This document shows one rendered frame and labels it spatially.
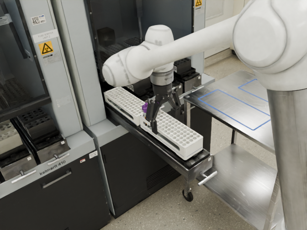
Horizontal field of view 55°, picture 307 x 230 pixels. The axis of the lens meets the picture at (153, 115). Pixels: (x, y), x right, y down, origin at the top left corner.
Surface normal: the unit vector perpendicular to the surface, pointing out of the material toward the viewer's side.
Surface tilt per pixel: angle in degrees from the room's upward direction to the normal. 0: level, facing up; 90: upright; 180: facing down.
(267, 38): 85
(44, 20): 90
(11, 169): 90
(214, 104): 0
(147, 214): 0
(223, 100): 0
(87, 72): 90
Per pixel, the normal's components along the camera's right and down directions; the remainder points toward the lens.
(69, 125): 0.61, 0.42
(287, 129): -0.69, 0.44
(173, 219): -0.07, -0.82
